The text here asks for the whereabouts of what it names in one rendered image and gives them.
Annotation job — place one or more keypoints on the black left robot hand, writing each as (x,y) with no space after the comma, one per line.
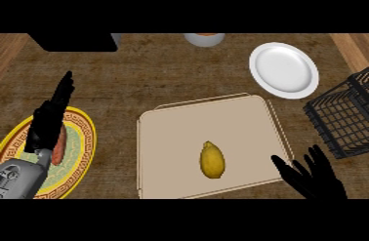
(47,121)

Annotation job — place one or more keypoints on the white plate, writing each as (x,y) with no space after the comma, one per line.
(283,70)

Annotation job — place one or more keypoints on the grey cup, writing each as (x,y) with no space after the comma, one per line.
(205,40)

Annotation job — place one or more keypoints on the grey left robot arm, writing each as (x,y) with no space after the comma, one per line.
(20,178)

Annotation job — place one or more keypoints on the orange sausage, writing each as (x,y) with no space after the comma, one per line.
(59,150)

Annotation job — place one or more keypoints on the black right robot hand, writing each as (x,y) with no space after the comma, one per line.
(314,183)

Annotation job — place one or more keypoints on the yellow lemon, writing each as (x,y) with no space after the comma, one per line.
(211,160)

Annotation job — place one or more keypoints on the yellow patterned plate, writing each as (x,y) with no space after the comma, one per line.
(72,150)

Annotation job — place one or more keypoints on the black appliance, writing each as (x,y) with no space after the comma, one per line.
(76,41)

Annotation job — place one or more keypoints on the beige tray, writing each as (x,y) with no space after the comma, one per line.
(206,144)

